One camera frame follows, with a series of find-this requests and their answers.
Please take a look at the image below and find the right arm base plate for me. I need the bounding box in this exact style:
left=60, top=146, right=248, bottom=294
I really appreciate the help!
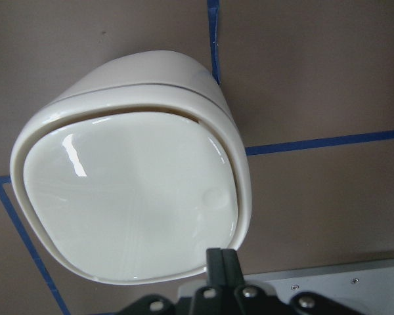
left=178, top=259, right=394, bottom=314

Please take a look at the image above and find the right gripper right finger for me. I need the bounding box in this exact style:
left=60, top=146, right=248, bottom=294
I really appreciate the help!
left=221, top=249, right=293, bottom=314

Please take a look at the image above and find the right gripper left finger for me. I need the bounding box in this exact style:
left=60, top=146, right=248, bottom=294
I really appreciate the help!
left=118, top=248, right=225, bottom=314

